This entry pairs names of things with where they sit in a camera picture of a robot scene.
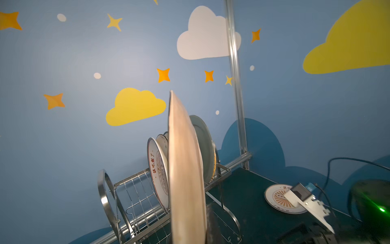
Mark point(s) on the cream floral plate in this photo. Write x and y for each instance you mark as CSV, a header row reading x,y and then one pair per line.
x,y
163,143

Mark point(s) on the orange sunburst plate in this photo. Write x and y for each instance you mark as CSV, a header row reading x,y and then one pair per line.
x,y
274,196
158,167

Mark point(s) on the orange sunburst plate front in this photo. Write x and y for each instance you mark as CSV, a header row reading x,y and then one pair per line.
x,y
158,167

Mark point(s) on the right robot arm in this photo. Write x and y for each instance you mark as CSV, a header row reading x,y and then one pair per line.
x,y
371,199

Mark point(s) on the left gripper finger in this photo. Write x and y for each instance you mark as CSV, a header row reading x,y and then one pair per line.
x,y
213,233

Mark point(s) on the rear aluminium frame bar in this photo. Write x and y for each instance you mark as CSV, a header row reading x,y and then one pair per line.
x,y
237,160

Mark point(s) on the dark navy plate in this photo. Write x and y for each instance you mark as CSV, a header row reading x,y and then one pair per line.
x,y
186,183

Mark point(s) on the right aluminium frame post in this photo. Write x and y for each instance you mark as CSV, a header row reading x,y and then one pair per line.
x,y
235,72

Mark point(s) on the plain pale green plate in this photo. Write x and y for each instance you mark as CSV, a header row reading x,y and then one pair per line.
x,y
205,145

